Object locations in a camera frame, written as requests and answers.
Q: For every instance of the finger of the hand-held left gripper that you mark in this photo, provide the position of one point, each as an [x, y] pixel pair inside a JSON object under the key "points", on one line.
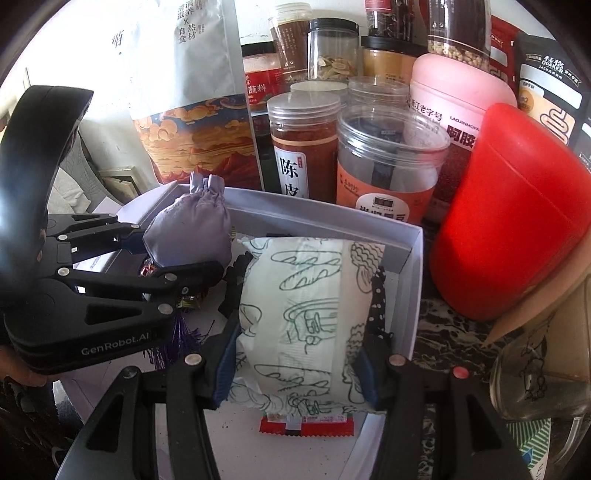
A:
{"points": [[92, 228], [184, 277]]}

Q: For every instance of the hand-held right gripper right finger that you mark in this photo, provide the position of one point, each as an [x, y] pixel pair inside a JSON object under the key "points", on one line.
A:
{"points": [[369, 381]]}

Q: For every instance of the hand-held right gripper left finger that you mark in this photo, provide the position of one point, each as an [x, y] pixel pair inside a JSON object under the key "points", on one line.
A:
{"points": [[226, 369]]}

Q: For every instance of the white printed packet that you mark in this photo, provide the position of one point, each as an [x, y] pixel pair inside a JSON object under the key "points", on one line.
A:
{"points": [[300, 323]]}

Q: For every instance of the white gift box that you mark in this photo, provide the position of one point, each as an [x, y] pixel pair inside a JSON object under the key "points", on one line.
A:
{"points": [[323, 217]]}

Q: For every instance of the person's left hand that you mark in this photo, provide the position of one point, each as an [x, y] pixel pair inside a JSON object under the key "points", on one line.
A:
{"points": [[23, 369]]}

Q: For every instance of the purple tassel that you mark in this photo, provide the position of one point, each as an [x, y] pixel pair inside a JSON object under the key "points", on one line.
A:
{"points": [[180, 337]]}

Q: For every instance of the red striped sachet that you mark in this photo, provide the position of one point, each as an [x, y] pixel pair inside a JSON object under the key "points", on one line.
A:
{"points": [[277, 427]]}

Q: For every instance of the glass mug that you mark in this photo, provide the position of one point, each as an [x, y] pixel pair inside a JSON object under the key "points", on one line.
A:
{"points": [[531, 383]]}

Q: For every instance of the clear jar of orange peel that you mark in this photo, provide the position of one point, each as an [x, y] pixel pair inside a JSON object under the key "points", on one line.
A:
{"points": [[300, 152]]}

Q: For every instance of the green white small packet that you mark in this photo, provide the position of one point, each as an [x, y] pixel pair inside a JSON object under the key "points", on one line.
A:
{"points": [[531, 443]]}

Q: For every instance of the kraft paper bag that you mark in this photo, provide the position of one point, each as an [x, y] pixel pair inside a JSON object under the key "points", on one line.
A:
{"points": [[531, 314]]}

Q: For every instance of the large white standing pouch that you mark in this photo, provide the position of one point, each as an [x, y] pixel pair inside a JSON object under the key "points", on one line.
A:
{"points": [[184, 69]]}

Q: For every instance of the wide clear jar orange label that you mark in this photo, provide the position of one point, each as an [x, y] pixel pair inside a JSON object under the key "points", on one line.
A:
{"points": [[383, 194]]}

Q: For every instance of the black lid red sauce jar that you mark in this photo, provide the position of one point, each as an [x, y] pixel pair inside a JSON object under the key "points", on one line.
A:
{"points": [[261, 74]]}

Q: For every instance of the red plastic canister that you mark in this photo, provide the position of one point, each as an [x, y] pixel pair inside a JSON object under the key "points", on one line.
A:
{"points": [[508, 207]]}

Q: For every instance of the clear lid plastic jar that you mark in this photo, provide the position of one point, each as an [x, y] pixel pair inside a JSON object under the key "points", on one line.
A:
{"points": [[318, 87]]}

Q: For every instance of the clear jar brown label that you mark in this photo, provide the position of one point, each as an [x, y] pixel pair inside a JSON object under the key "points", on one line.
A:
{"points": [[291, 41]]}

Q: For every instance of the empty clear plastic jar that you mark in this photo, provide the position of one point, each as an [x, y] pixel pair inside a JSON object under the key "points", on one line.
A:
{"points": [[378, 92]]}

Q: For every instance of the black lid jar dried slices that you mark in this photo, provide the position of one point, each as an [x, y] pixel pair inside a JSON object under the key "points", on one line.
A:
{"points": [[332, 50]]}

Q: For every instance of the black lid amber jar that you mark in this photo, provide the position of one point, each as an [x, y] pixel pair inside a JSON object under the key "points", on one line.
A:
{"points": [[388, 62]]}

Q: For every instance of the pink lid jar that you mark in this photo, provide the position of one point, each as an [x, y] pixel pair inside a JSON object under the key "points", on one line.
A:
{"points": [[452, 87]]}

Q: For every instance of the tall clear jar red label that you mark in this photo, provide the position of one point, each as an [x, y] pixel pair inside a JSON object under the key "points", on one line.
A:
{"points": [[392, 18]]}

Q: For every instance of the black oats pouch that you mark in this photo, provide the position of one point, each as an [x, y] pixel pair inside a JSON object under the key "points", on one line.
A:
{"points": [[545, 83]]}

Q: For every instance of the red foil pouch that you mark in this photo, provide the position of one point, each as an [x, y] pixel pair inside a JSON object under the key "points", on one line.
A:
{"points": [[501, 46]]}

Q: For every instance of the tall clear jar of beans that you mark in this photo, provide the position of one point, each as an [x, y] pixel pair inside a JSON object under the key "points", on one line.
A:
{"points": [[457, 27]]}

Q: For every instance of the leaning picture frame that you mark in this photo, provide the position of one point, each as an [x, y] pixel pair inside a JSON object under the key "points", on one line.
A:
{"points": [[122, 182]]}

